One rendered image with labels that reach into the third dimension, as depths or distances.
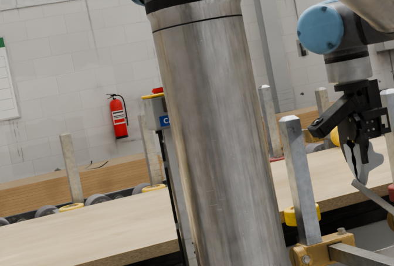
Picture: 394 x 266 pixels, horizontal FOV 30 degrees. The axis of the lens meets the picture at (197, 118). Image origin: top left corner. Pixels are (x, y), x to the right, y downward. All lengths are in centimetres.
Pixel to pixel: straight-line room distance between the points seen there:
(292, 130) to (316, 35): 25
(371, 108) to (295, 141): 17
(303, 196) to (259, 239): 70
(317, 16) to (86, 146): 740
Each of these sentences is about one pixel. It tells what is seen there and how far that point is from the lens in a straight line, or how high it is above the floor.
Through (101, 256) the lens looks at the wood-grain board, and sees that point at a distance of 161.
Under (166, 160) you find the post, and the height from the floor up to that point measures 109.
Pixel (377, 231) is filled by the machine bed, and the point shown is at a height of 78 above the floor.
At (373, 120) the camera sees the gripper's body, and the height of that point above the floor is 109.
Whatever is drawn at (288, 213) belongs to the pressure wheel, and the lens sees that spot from 166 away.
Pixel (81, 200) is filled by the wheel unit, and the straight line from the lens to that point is 252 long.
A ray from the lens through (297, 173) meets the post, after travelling 154.
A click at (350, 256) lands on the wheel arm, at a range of 151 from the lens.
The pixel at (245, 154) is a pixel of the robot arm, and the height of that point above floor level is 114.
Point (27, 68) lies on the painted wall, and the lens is 860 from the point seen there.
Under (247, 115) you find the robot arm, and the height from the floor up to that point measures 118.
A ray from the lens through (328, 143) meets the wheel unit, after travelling 283.
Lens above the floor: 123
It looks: 3 degrees down
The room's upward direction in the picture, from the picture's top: 11 degrees counter-clockwise
